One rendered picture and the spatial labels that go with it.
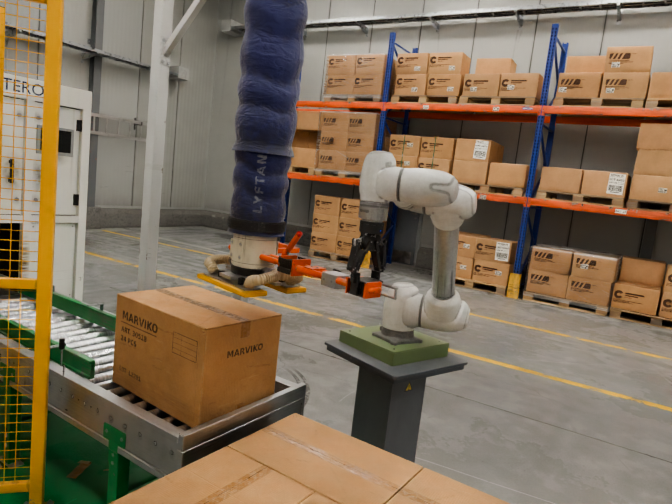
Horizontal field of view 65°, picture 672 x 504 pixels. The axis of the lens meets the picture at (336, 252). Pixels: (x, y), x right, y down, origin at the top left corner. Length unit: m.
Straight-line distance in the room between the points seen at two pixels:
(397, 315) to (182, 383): 0.99
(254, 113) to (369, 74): 8.18
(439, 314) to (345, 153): 7.84
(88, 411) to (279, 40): 1.63
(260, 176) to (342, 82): 8.43
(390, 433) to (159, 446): 1.06
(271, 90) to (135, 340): 1.17
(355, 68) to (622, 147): 4.77
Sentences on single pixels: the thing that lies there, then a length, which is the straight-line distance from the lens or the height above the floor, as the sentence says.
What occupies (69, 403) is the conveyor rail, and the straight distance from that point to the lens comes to 2.56.
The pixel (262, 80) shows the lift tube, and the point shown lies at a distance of 1.99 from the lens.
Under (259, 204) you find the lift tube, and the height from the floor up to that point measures 1.41.
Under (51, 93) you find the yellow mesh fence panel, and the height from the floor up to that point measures 1.74.
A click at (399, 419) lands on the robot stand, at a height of 0.46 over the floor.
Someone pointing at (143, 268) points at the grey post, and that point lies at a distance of 5.29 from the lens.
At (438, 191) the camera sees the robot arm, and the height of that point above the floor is 1.53.
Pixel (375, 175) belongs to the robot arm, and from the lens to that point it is 1.58.
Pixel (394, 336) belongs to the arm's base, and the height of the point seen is 0.84.
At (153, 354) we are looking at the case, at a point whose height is 0.76.
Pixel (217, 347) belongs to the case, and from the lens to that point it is 2.05.
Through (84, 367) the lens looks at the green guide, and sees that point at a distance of 2.63.
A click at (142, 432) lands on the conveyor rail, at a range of 2.17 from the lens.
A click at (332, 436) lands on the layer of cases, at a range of 2.19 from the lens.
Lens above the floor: 1.53
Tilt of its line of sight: 8 degrees down
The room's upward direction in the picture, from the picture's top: 6 degrees clockwise
